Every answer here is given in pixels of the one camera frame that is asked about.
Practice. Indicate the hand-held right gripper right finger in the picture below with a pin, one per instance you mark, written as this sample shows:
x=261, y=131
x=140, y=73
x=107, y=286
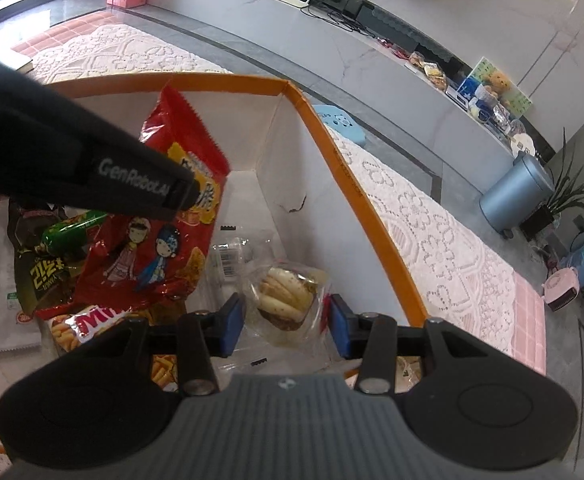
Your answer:
x=342, y=330

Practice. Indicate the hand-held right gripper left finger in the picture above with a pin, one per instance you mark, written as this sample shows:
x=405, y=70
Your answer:
x=232, y=322

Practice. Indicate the clear biscuit packet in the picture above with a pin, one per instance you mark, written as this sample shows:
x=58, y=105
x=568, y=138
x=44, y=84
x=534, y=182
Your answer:
x=287, y=295

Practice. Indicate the clear packet with barcode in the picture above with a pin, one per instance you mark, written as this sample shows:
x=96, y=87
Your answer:
x=229, y=255

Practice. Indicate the red cartoon snack packet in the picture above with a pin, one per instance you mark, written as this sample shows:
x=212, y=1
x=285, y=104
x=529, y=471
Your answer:
x=132, y=255

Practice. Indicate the orange cardboard box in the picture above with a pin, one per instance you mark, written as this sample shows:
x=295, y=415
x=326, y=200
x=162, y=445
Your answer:
x=312, y=200

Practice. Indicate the red stick snack packet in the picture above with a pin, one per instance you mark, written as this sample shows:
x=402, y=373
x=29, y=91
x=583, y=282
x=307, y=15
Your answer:
x=87, y=325

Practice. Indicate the dark seaweed packet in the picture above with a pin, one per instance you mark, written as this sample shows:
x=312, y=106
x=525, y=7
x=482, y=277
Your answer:
x=37, y=270

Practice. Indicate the white lace cloth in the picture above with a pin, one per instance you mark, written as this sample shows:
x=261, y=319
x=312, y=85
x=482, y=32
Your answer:
x=422, y=240

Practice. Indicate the pink checked blanket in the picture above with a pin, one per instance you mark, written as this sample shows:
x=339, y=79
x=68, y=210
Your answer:
x=529, y=330

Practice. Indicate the light blue stool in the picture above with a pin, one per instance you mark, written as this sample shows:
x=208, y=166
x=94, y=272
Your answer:
x=339, y=120

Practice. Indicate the pink heater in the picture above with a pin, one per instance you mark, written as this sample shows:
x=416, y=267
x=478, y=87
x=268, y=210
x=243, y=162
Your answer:
x=562, y=287

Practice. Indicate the blue grey trash can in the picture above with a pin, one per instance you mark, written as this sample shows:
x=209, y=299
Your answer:
x=517, y=190

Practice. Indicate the green potted plant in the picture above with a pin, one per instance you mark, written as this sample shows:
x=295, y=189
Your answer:
x=569, y=185

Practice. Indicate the grey marble TV cabinet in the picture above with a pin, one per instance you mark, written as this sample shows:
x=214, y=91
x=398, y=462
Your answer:
x=322, y=50

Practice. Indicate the small snack packet pile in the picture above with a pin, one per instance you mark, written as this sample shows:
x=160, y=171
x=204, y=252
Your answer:
x=429, y=67

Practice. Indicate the green picture card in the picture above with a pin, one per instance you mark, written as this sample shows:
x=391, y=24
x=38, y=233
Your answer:
x=497, y=85

